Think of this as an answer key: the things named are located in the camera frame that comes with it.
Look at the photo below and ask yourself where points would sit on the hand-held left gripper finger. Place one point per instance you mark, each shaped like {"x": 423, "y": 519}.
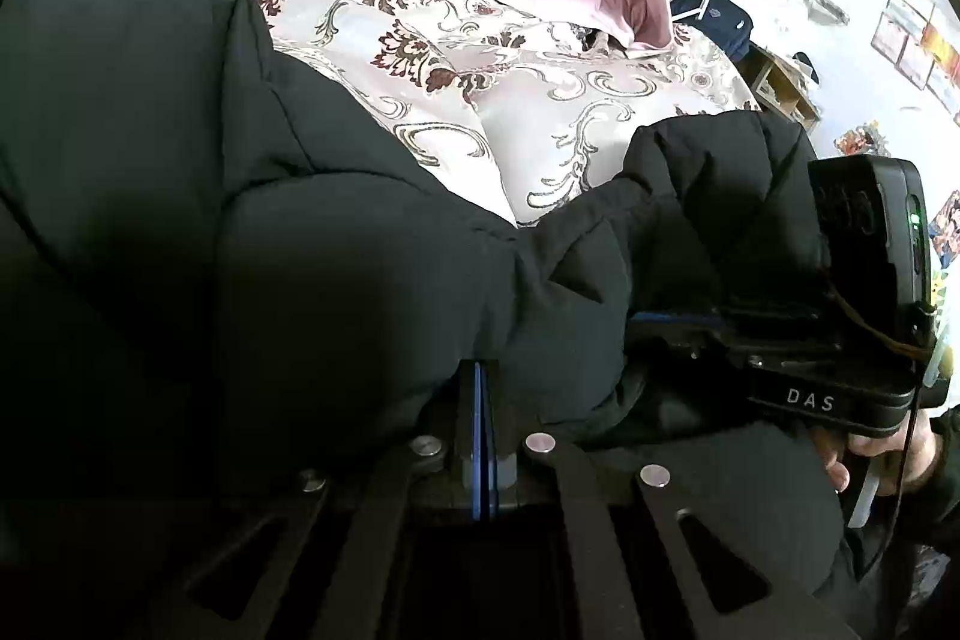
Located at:
{"x": 478, "y": 460}
{"x": 492, "y": 460}

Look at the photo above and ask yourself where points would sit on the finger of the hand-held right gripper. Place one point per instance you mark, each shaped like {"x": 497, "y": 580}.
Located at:
{"x": 675, "y": 331}

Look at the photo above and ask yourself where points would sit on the black padded jacket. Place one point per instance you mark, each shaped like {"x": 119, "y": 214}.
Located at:
{"x": 262, "y": 272}

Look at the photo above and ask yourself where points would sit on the person's right forearm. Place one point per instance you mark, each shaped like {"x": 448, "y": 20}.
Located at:
{"x": 946, "y": 497}

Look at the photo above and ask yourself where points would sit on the person's right hand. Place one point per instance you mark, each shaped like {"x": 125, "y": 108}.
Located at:
{"x": 832, "y": 460}

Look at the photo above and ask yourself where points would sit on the wooden desk shelf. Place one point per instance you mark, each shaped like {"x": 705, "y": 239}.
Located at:
{"x": 780, "y": 85}

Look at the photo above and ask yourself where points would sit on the dark cap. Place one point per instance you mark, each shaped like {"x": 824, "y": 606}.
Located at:
{"x": 805, "y": 66}

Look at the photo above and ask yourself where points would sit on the blue backpack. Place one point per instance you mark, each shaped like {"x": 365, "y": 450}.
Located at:
{"x": 716, "y": 21}

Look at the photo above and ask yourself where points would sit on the floral satin bedspread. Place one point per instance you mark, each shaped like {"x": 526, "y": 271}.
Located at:
{"x": 525, "y": 108}

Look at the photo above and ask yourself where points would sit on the white chair back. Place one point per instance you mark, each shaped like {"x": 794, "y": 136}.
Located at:
{"x": 694, "y": 1}

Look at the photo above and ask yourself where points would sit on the cartoon wall sticker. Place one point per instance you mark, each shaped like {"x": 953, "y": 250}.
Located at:
{"x": 862, "y": 139}
{"x": 946, "y": 224}

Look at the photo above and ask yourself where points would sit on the group of wall certificates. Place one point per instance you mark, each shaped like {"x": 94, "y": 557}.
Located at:
{"x": 922, "y": 48}

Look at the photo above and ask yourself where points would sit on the metal wall rack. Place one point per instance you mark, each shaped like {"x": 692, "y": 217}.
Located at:
{"x": 825, "y": 3}

